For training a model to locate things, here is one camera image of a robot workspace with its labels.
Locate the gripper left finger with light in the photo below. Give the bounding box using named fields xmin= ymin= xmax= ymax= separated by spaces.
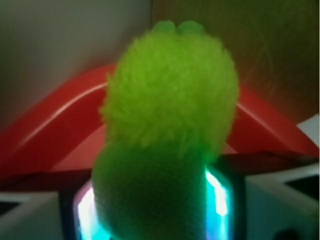
xmin=0 ymin=179 xmax=106 ymax=240

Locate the gripper right finger with light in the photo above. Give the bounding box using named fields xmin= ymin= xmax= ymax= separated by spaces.
xmin=204 ymin=163 xmax=320 ymax=240

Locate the green plush caterpillar toy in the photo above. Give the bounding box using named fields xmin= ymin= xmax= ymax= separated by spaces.
xmin=91 ymin=20 xmax=240 ymax=240

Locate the red plastic tray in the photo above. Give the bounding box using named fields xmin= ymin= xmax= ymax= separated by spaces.
xmin=0 ymin=64 xmax=319 ymax=191

